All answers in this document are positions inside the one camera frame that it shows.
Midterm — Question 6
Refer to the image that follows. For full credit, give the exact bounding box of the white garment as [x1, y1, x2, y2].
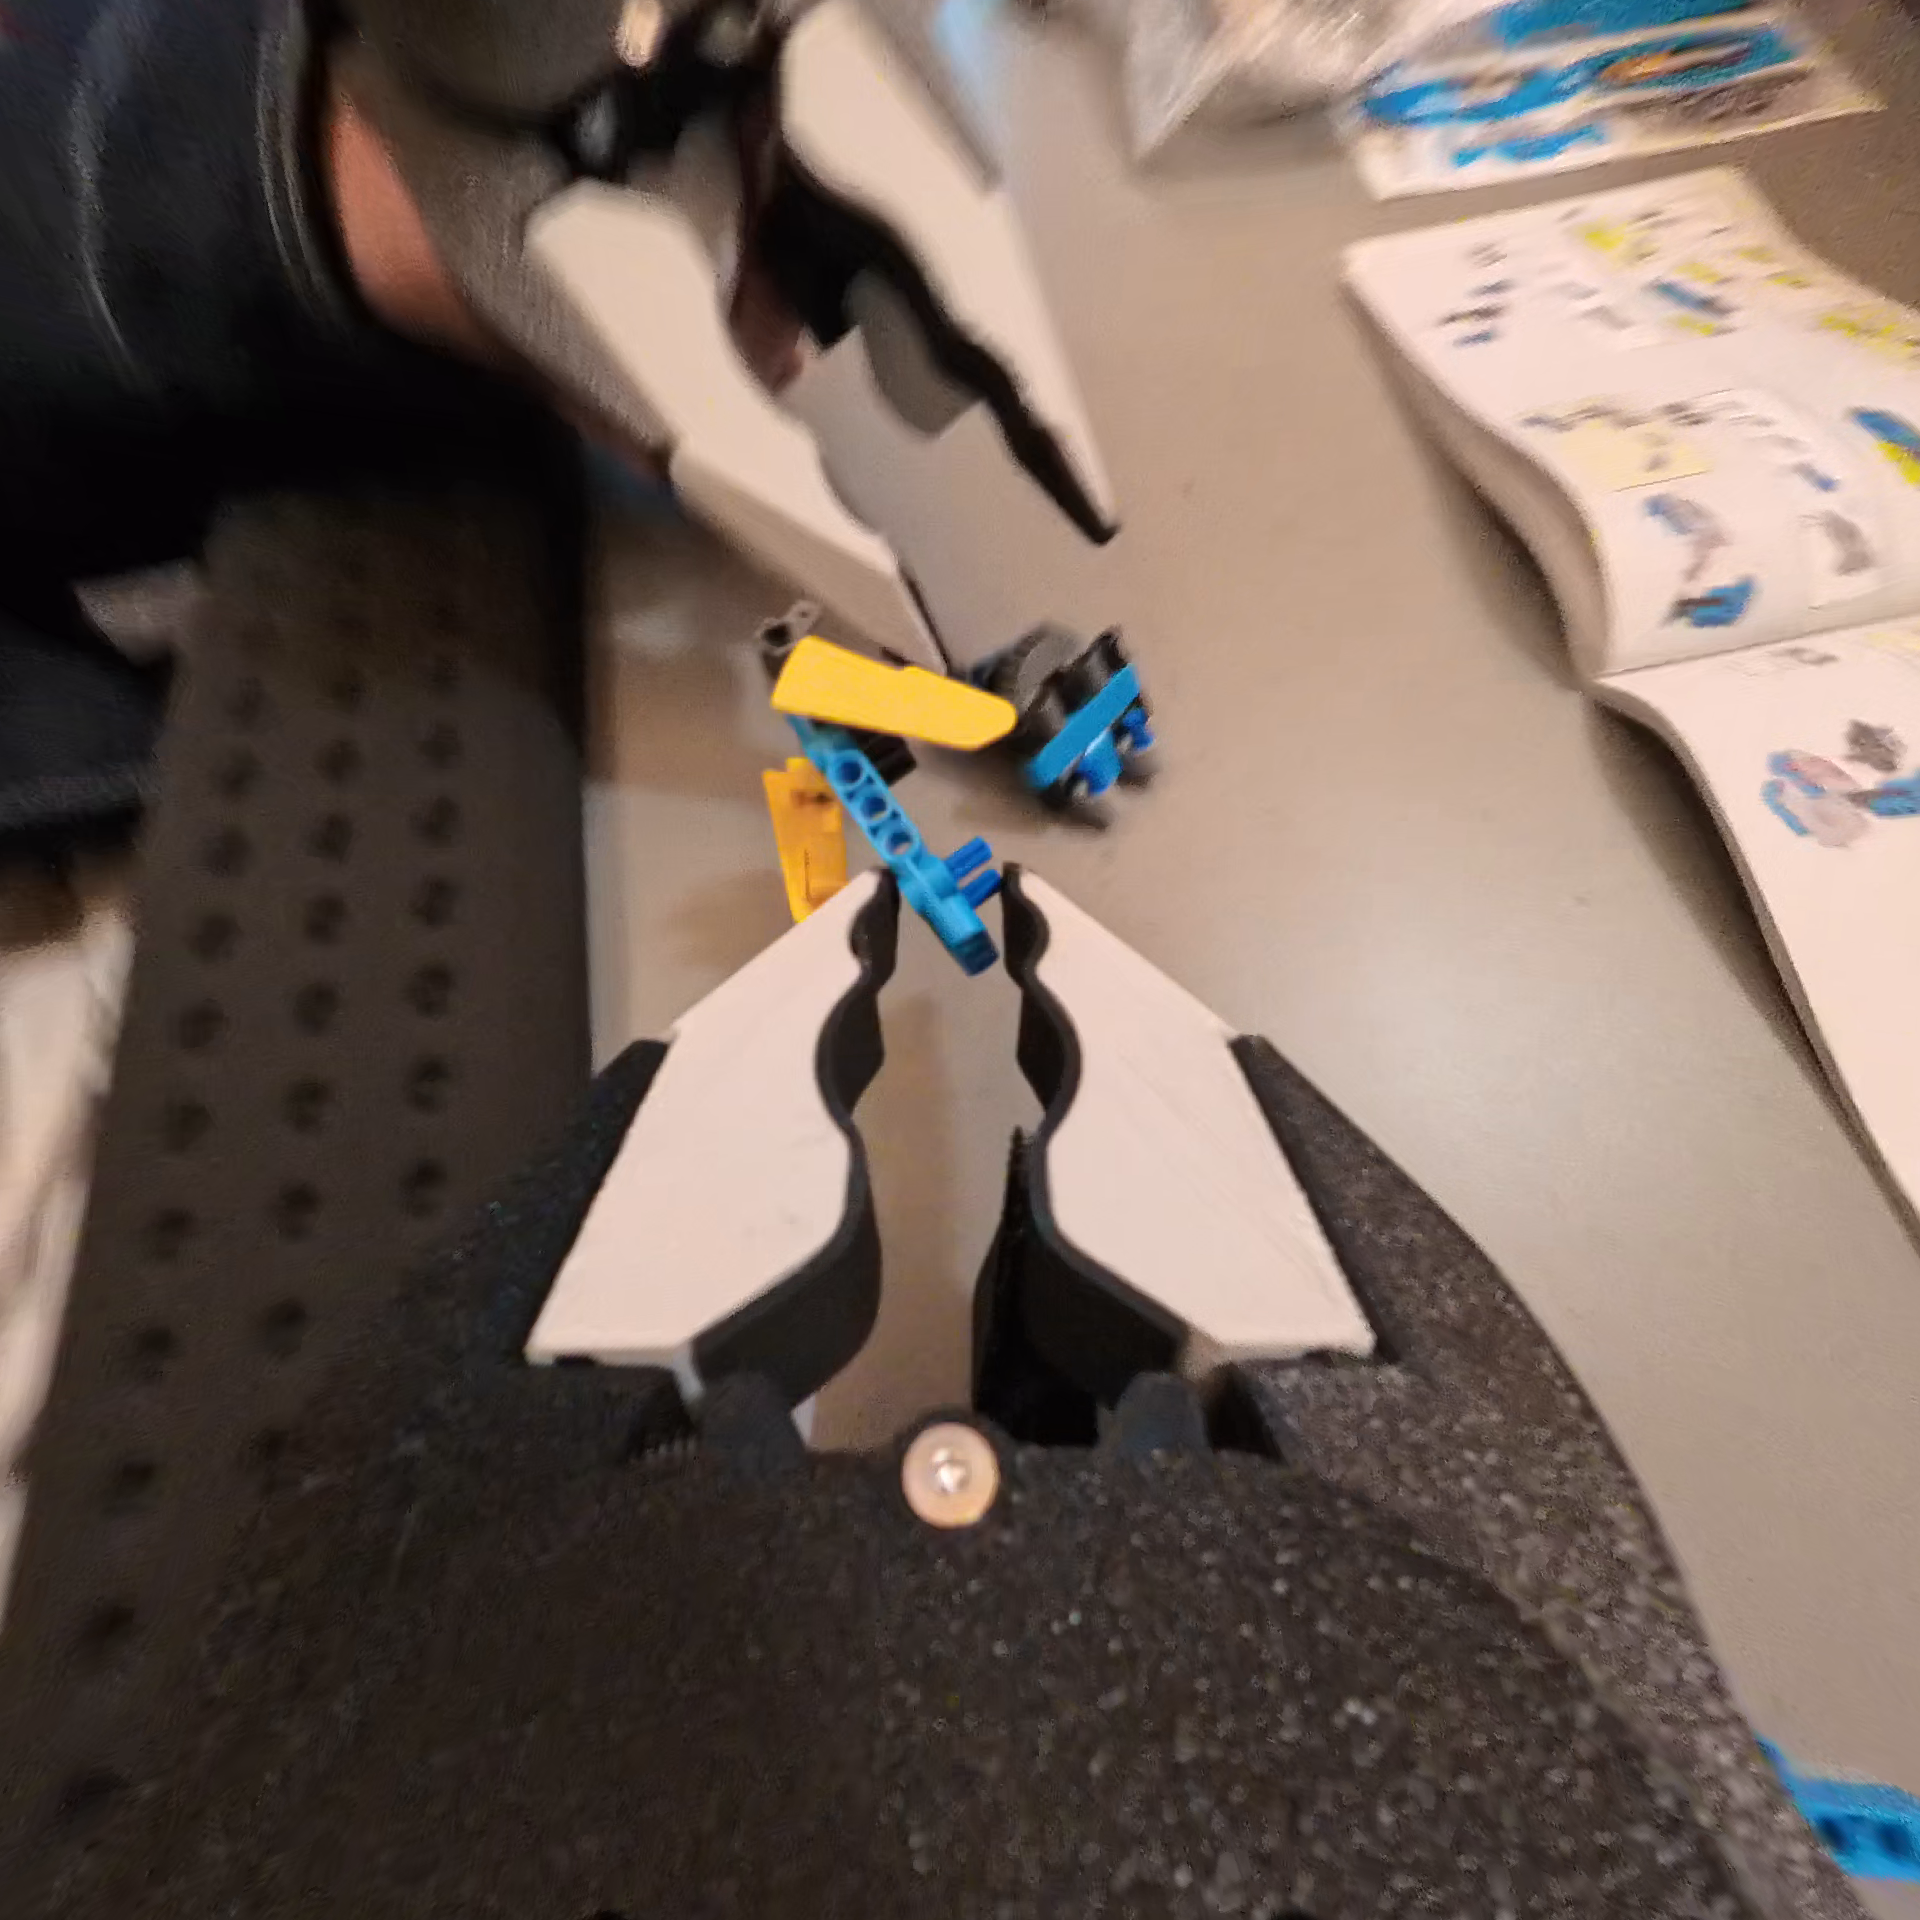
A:
[0, 901, 141, 1579]

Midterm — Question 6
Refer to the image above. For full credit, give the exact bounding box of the open instruction booklet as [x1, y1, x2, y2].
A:
[1340, 168, 1920, 1240]

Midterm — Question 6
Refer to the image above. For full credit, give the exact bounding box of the blue sticker sheet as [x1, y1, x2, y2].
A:
[1340, 0, 1881, 203]

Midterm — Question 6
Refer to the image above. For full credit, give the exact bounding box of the grey desk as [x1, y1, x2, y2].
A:
[584, 0, 1920, 1802]

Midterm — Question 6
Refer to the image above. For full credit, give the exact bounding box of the black dimpled foam mat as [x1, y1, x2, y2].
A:
[0, 499, 590, 1920]

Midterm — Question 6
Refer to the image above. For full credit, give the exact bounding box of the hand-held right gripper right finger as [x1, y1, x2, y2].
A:
[999, 867, 1379, 1416]

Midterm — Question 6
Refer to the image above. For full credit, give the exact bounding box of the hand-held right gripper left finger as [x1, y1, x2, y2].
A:
[522, 873, 904, 1405]

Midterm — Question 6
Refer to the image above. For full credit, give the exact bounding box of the black blue domed brick assembly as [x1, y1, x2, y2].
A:
[973, 628, 1161, 822]

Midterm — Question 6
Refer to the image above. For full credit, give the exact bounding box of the yellow blue brick assembly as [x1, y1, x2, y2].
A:
[757, 600, 1021, 979]

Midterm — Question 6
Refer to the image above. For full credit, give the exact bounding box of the clear plastic bag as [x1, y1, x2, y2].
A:
[1126, 0, 1446, 159]

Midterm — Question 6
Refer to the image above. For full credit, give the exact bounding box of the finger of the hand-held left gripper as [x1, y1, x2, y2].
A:
[522, 185, 948, 676]
[777, 0, 1119, 548]

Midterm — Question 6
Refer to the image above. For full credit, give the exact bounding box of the blue beam brick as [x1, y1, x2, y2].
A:
[1754, 1735, 1920, 1889]

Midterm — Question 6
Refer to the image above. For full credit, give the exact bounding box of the person's left forearm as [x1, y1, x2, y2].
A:
[0, 0, 504, 454]

